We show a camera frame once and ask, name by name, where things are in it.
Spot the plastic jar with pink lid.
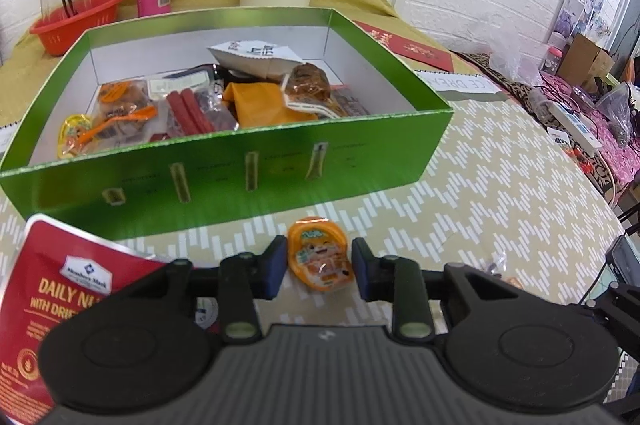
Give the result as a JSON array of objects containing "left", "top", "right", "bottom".
[{"left": 542, "top": 46, "right": 566, "bottom": 76}]

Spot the clear plastic bag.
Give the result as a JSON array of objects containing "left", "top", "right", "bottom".
[
  {"left": 479, "top": 22, "right": 544, "bottom": 86},
  {"left": 594, "top": 82, "right": 637, "bottom": 146}
]

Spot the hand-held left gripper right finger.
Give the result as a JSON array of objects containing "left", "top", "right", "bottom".
[{"left": 351, "top": 238, "right": 502, "bottom": 342}]

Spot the red sausage sticks packet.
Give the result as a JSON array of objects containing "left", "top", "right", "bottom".
[{"left": 149, "top": 87, "right": 237, "bottom": 139}]

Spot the yellow jelly cup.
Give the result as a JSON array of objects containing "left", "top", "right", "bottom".
[{"left": 58, "top": 114, "right": 96, "bottom": 158}]

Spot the red plastic basket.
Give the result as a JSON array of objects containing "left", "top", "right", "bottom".
[{"left": 28, "top": 0, "right": 126, "bottom": 58}]

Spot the small clear candy wrapper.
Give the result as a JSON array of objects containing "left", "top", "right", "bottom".
[{"left": 479, "top": 254, "right": 524, "bottom": 289}]

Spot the green cardboard box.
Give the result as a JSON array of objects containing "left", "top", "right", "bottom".
[{"left": 0, "top": 7, "right": 454, "bottom": 242}]

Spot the orange jelly cup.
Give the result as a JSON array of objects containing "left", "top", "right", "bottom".
[{"left": 287, "top": 215, "right": 355, "bottom": 294}]

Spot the white power strip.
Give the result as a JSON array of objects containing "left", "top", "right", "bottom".
[{"left": 547, "top": 102, "right": 604, "bottom": 152}]

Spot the brown cardboard box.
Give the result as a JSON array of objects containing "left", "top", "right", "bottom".
[{"left": 557, "top": 33, "right": 616, "bottom": 94}]

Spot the clear packet with red label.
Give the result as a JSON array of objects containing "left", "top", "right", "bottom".
[{"left": 324, "top": 87, "right": 372, "bottom": 119}]

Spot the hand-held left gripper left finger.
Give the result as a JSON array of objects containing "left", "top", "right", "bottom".
[{"left": 164, "top": 235, "right": 290, "bottom": 342}]

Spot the orange clear snack packet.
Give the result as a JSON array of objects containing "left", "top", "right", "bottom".
[{"left": 75, "top": 79, "right": 162, "bottom": 152}]

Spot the leopard pattern cloth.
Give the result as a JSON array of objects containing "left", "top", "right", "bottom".
[{"left": 449, "top": 49, "right": 562, "bottom": 122}]

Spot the red nuts packet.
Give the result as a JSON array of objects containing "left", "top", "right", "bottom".
[{"left": 0, "top": 213, "right": 169, "bottom": 417}]

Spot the white snack packet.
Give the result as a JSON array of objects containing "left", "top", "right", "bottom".
[{"left": 207, "top": 39, "right": 301, "bottom": 81}]

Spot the red envelope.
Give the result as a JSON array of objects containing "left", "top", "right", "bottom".
[{"left": 352, "top": 19, "right": 455, "bottom": 74}]

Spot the clear brown snack packet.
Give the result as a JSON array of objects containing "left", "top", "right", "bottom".
[{"left": 282, "top": 63, "right": 334, "bottom": 110}]

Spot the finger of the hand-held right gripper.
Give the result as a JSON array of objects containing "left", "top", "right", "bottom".
[
  {"left": 606, "top": 234, "right": 640, "bottom": 292},
  {"left": 579, "top": 279, "right": 640, "bottom": 349}
]

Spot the small wall picture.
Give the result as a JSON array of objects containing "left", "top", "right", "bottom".
[{"left": 552, "top": 0, "right": 586, "bottom": 42}]

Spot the pink floral cloth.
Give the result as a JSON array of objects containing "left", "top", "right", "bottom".
[{"left": 539, "top": 70, "right": 640, "bottom": 206}]

